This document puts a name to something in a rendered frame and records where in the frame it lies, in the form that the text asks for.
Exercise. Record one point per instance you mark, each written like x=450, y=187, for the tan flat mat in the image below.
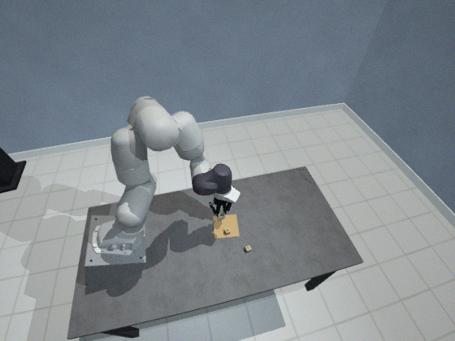
x=230, y=222

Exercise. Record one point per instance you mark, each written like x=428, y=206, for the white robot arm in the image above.
x=158, y=132

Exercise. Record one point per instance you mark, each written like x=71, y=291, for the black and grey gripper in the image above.
x=220, y=202

